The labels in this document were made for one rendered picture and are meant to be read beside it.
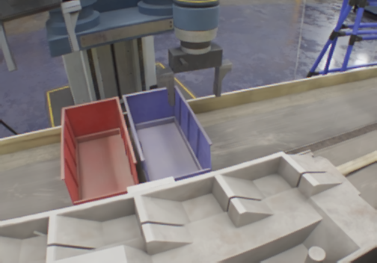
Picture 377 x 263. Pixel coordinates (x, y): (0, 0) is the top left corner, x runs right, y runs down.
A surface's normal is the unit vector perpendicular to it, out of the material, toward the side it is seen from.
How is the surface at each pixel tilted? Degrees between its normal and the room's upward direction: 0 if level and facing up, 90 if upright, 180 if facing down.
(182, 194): 80
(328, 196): 10
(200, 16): 90
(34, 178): 0
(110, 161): 0
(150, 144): 0
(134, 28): 90
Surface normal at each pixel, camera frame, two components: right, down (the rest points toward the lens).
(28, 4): 0.42, 0.17
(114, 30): 0.47, 0.55
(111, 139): 0.00, -0.79
